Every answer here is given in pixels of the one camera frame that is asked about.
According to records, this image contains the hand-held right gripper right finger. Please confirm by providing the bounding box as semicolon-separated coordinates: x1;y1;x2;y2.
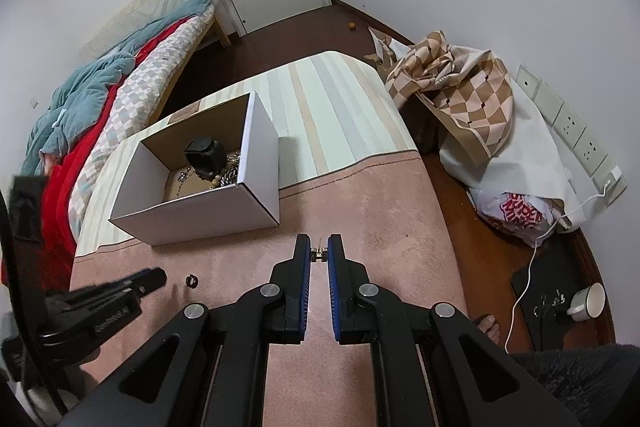
327;234;583;427

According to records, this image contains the bunch of metal keys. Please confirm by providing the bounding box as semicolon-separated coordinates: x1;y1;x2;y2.
532;289;567;319

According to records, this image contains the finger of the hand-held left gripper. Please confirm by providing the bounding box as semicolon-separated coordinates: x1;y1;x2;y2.
40;268;168;349

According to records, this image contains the black floor mat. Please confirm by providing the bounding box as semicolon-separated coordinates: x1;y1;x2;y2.
511;237;591;350

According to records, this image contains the person's foot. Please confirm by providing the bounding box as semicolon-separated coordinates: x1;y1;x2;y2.
472;313;502;344

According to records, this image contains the thick silver chain bracelet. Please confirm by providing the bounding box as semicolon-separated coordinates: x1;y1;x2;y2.
220;151;242;188

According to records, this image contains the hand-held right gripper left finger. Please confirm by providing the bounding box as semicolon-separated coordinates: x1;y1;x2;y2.
60;234;312;427

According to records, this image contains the white cup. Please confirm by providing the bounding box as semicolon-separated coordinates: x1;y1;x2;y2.
566;282;607;322

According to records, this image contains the white charger cable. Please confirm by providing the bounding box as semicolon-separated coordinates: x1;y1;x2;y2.
504;174;618;354

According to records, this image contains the black smartwatch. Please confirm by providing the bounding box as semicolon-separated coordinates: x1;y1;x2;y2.
184;137;227;182

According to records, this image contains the brown checkered cloth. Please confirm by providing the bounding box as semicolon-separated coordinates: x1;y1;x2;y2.
369;27;516;165

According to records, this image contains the long silver chain necklace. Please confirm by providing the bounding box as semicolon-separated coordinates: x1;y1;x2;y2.
175;164;196;202

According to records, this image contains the bed with red blanket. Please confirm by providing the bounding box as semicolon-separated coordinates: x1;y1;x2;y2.
0;19;188;288

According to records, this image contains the wooden bead bracelet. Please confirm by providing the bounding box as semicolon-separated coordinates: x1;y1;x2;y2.
202;171;229;192

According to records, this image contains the white cloth bag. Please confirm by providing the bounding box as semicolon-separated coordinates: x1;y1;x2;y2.
439;77;587;230

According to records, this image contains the white cardboard box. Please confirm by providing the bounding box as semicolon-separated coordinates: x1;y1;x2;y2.
108;91;281;247

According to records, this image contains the pink and striped tablecloth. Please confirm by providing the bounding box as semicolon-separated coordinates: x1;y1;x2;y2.
69;51;471;427

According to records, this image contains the red and white plastic bag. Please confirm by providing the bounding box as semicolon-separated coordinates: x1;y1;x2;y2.
472;188;566;248

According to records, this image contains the row of wall sockets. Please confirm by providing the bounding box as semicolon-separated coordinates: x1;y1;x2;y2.
515;64;627;202

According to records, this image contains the checkered bed sheet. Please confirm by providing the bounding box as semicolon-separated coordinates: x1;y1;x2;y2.
69;14;207;238

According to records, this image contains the wooden bed frame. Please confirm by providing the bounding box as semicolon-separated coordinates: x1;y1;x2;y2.
160;14;232;108

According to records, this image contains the blue quilt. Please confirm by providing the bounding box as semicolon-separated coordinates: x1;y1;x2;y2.
22;0;216;178

